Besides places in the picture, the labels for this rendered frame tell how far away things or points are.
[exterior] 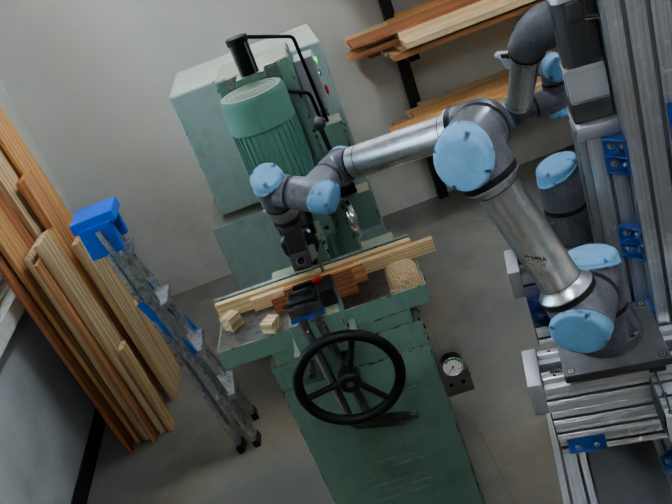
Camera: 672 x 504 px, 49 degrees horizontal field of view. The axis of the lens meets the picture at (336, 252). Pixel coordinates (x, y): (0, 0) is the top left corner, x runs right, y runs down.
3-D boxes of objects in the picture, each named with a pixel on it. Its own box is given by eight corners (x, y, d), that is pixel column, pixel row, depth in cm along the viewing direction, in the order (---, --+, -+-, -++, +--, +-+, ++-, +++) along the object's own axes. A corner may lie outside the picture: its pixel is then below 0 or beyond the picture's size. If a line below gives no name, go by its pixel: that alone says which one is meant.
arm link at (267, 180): (275, 191, 157) (241, 185, 161) (290, 219, 166) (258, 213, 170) (288, 162, 161) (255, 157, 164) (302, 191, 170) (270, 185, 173)
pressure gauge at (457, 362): (446, 384, 203) (439, 361, 199) (444, 376, 206) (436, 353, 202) (468, 377, 202) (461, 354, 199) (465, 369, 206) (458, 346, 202)
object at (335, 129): (332, 176, 216) (315, 129, 209) (330, 165, 224) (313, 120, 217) (359, 166, 215) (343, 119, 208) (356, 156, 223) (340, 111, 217)
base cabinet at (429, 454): (358, 558, 239) (279, 394, 207) (343, 439, 290) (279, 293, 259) (490, 517, 235) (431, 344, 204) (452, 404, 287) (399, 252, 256)
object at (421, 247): (255, 312, 213) (250, 300, 212) (255, 308, 215) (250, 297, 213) (436, 250, 209) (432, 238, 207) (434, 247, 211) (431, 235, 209)
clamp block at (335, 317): (299, 356, 191) (287, 328, 187) (297, 328, 203) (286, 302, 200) (352, 338, 190) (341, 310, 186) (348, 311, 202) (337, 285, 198)
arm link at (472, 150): (631, 307, 152) (489, 90, 139) (622, 353, 141) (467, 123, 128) (578, 322, 160) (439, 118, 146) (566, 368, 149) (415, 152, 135)
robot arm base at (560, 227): (593, 214, 213) (586, 184, 209) (603, 239, 200) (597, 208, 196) (540, 227, 217) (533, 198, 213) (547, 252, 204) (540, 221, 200)
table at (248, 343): (222, 391, 195) (213, 374, 192) (229, 330, 222) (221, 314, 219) (440, 319, 190) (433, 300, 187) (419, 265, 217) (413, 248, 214)
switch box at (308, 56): (311, 113, 217) (292, 62, 210) (310, 105, 226) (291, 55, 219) (330, 106, 217) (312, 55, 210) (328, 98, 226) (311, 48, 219)
